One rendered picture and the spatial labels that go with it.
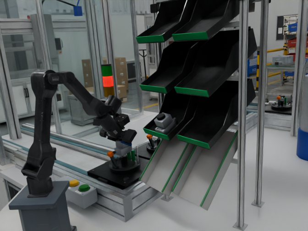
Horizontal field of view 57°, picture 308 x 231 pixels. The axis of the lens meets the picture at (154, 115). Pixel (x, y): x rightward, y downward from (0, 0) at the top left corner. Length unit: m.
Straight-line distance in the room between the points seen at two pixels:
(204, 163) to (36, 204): 0.56
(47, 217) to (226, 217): 0.63
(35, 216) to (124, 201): 0.31
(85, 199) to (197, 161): 0.46
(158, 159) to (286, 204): 0.53
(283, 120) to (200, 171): 1.20
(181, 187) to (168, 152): 0.16
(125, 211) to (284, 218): 0.58
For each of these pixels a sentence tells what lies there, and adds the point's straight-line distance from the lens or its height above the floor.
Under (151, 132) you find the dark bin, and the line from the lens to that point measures 1.01.
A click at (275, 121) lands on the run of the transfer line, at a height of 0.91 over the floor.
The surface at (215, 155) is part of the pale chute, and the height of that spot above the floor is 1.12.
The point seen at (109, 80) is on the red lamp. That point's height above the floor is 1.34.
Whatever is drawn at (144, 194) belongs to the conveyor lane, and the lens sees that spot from 1.18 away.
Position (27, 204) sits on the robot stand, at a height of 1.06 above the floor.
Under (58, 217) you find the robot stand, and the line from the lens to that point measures 1.01.
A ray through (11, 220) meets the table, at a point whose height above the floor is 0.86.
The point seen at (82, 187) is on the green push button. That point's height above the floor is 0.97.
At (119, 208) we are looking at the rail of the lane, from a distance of 1.13.
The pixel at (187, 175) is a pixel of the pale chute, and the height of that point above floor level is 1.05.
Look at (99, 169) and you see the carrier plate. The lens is 1.32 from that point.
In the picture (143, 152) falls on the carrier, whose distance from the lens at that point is 1.44.
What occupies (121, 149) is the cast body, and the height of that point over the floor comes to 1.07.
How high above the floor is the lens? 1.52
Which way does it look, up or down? 15 degrees down
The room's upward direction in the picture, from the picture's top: 4 degrees counter-clockwise
